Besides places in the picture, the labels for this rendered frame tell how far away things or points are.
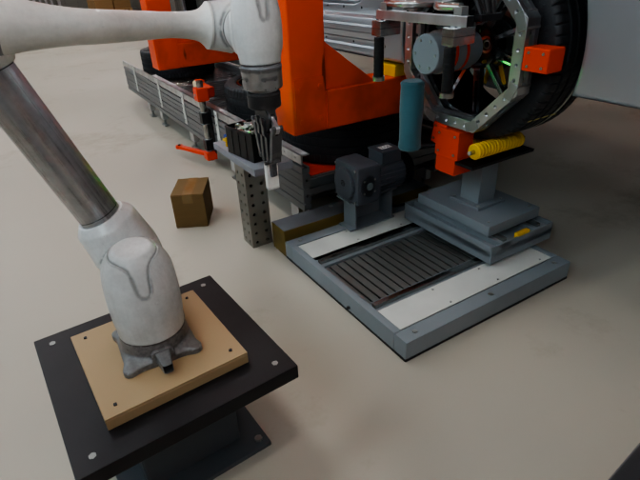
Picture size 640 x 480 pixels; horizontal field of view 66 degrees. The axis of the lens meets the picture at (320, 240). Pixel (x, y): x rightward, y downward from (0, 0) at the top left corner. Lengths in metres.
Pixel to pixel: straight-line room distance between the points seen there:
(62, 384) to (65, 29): 0.77
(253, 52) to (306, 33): 0.92
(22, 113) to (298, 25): 1.10
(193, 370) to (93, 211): 0.44
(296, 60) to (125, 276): 1.16
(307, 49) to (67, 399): 1.42
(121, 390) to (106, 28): 0.74
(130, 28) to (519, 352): 1.43
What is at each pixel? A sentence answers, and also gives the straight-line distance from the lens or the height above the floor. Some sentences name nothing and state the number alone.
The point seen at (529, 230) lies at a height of 0.18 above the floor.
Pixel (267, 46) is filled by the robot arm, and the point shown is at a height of 0.98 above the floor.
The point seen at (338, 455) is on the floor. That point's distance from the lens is 1.41.
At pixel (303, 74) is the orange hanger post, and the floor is 0.76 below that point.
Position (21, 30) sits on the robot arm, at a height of 1.05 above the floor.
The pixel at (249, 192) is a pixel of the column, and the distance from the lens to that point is 2.16.
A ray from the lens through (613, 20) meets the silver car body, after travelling 1.66.
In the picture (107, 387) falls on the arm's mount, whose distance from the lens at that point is 1.23.
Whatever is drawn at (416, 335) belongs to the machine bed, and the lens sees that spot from 1.63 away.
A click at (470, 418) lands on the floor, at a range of 1.52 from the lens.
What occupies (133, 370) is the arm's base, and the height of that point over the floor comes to 0.35.
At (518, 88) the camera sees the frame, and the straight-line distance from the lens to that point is 1.72.
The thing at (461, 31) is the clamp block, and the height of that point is 0.94.
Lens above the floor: 1.13
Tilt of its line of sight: 29 degrees down
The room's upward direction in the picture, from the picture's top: 3 degrees counter-clockwise
